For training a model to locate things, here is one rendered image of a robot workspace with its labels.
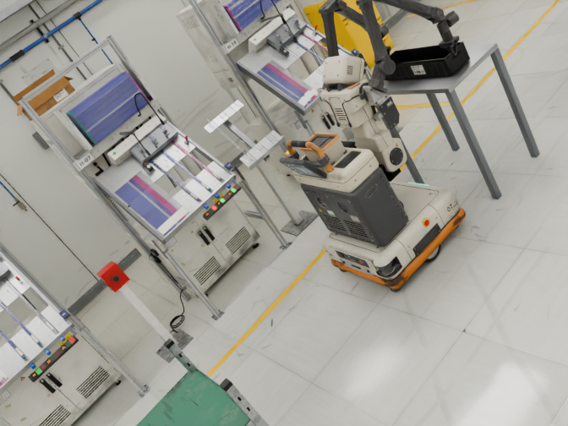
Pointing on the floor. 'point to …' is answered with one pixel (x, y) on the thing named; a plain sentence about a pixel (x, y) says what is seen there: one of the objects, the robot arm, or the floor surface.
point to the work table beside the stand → (445, 84)
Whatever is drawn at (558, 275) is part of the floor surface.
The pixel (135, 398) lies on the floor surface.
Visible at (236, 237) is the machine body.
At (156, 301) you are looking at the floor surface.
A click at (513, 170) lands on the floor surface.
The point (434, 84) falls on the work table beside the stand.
